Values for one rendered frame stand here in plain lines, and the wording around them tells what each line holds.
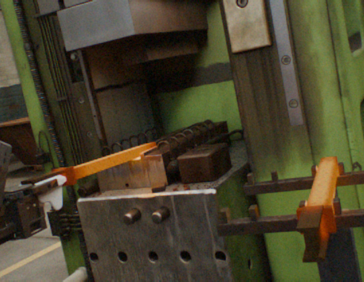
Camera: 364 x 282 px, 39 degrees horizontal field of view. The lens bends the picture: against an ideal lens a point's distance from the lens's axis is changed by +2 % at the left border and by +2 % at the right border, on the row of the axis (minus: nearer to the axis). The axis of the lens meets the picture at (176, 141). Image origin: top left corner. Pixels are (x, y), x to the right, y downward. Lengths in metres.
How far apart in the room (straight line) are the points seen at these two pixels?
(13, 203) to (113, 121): 0.66
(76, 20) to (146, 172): 0.39
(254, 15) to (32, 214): 0.63
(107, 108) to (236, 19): 0.49
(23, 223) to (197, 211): 0.39
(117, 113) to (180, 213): 0.48
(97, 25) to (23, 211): 0.51
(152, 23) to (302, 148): 0.46
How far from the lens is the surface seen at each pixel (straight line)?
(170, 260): 1.18
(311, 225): 0.64
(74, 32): 1.25
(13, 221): 0.89
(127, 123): 1.54
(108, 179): 1.27
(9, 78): 10.62
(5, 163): 0.89
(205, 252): 1.13
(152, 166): 1.19
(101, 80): 1.46
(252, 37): 1.17
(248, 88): 1.20
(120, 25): 1.18
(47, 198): 0.94
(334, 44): 1.15
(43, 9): 1.31
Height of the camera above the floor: 1.18
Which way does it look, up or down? 8 degrees down
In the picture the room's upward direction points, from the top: 12 degrees counter-clockwise
